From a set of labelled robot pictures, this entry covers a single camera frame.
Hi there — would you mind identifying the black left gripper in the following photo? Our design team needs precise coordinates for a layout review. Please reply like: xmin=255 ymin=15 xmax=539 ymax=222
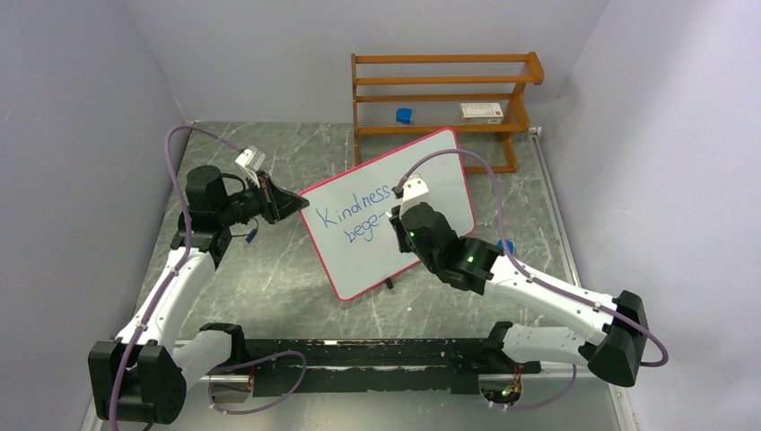
xmin=217 ymin=171 xmax=308 ymax=225

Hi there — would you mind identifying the blue marker cap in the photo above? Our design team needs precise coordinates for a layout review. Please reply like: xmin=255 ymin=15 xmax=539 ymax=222
xmin=244 ymin=229 xmax=258 ymax=243

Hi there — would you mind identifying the pink framed whiteboard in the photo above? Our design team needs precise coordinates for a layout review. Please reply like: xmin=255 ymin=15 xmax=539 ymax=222
xmin=301 ymin=128 xmax=476 ymax=302

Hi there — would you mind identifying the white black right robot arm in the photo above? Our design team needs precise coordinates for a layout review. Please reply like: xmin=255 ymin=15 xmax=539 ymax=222
xmin=389 ymin=203 xmax=649 ymax=387

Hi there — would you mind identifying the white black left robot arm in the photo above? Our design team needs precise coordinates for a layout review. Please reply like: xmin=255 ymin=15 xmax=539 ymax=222
xmin=88 ymin=165 xmax=309 ymax=424

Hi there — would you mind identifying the blue eraser on table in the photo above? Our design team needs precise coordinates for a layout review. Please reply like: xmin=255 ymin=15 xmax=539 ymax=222
xmin=497 ymin=240 xmax=514 ymax=253

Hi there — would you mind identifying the blue eraser on shelf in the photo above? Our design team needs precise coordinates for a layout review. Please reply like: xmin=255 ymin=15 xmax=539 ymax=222
xmin=395 ymin=107 xmax=414 ymax=125

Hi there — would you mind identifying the white cardboard box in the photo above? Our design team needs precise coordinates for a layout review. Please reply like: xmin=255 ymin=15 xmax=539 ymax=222
xmin=459 ymin=102 xmax=504 ymax=125

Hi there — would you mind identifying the orange wooden shelf rack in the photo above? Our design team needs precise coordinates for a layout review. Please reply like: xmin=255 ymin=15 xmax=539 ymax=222
xmin=350 ymin=51 xmax=545 ymax=173

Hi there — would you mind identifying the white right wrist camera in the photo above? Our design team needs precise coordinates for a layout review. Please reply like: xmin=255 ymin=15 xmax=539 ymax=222
xmin=399 ymin=174 xmax=429 ymax=216

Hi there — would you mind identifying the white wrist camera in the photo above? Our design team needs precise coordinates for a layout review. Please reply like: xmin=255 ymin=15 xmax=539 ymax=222
xmin=235 ymin=145 xmax=266 ymax=188
xmin=399 ymin=174 xmax=429 ymax=216

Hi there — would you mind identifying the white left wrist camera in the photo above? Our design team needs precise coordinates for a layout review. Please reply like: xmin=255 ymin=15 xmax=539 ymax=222
xmin=235 ymin=145 xmax=266 ymax=188

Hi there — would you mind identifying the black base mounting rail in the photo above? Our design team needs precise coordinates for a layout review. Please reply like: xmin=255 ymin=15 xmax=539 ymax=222
xmin=210 ymin=338 xmax=541 ymax=397

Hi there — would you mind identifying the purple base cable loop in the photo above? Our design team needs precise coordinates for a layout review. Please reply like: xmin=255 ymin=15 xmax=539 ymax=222
xmin=205 ymin=350 xmax=308 ymax=417

